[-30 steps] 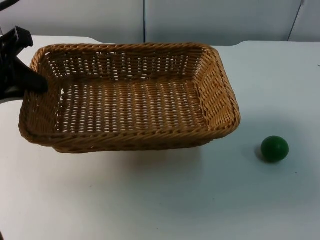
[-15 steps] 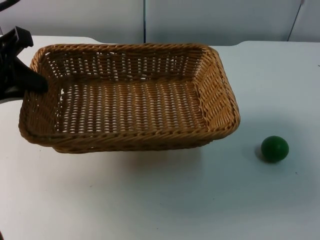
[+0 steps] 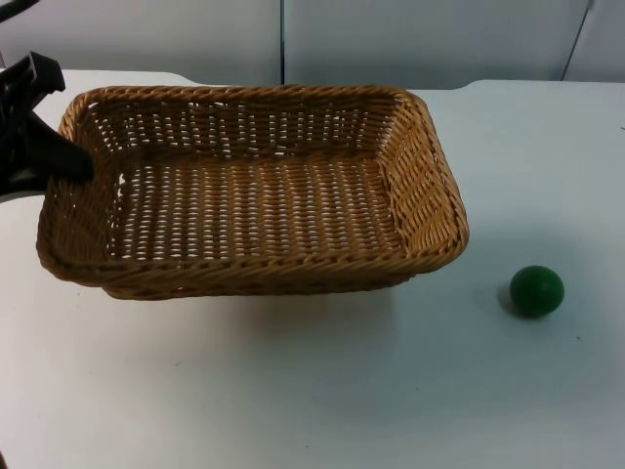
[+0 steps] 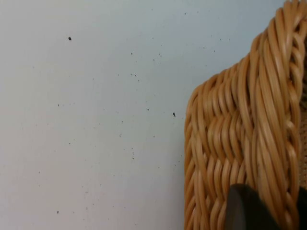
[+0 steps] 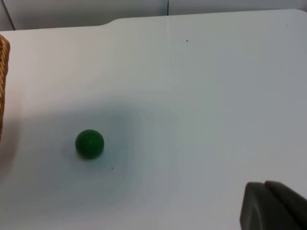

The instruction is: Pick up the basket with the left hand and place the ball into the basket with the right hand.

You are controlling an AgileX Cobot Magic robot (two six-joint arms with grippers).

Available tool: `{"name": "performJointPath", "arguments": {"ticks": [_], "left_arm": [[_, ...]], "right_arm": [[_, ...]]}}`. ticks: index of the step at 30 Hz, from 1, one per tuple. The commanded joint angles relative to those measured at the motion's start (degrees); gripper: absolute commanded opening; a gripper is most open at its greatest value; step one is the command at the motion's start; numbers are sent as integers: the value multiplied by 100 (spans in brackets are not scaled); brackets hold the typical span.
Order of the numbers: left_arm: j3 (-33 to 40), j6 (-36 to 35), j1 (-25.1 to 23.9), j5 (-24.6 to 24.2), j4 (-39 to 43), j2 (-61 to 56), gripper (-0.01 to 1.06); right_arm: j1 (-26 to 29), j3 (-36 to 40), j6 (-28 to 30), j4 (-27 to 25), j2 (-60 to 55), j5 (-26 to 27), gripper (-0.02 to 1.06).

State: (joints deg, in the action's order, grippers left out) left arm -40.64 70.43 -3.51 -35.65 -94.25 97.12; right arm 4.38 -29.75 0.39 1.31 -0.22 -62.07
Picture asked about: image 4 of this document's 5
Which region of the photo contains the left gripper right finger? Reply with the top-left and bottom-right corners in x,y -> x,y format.
297,186 -> 307,230

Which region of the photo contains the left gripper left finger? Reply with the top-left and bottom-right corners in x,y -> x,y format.
225,184 -> 282,230

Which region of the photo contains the pale brown wicker basket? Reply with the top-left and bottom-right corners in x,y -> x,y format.
184,0 -> 307,230

